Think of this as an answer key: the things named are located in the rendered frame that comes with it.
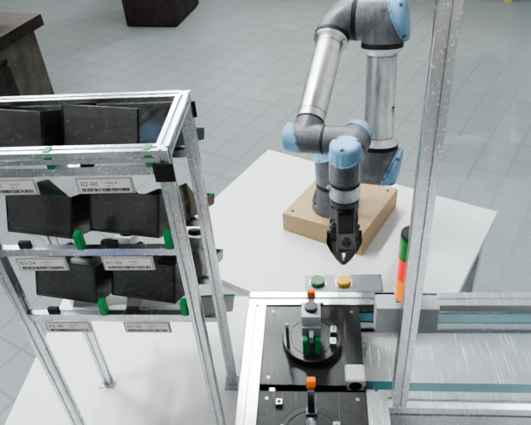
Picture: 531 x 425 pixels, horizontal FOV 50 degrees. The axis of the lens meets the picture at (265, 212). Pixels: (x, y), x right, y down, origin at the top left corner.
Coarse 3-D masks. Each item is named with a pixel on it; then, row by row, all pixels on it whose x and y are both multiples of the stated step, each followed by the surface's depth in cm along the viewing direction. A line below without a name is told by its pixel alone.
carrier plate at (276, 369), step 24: (288, 312) 147; (336, 312) 145; (264, 336) 141; (360, 336) 139; (264, 360) 135; (288, 360) 135; (336, 360) 134; (360, 360) 133; (264, 384) 130; (288, 384) 130; (336, 384) 129
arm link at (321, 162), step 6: (318, 156) 173; (324, 156) 171; (318, 162) 174; (324, 162) 172; (318, 168) 175; (324, 168) 173; (318, 174) 177; (324, 174) 174; (318, 180) 178; (324, 180) 176; (324, 186) 177
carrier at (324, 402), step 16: (272, 400) 127; (288, 400) 126; (304, 400) 126; (320, 400) 126; (336, 400) 126; (352, 400) 125; (256, 416) 124; (272, 416) 124; (288, 416) 121; (304, 416) 121; (320, 416) 121; (336, 416) 122; (352, 416) 122
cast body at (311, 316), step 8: (304, 304) 130; (312, 304) 130; (304, 312) 130; (312, 312) 129; (304, 320) 130; (312, 320) 129; (320, 320) 130; (304, 328) 130; (312, 328) 130; (320, 328) 130; (312, 336) 129
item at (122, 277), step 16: (192, 256) 112; (112, 272) 108; (128, 272) 107; (144, 272) 106; (160, 272) 105; (176, 272) 105; (112, 288) 108; (128, 288) 108; (144, 288) 107; (160, 288) 106; (176, 288) 106
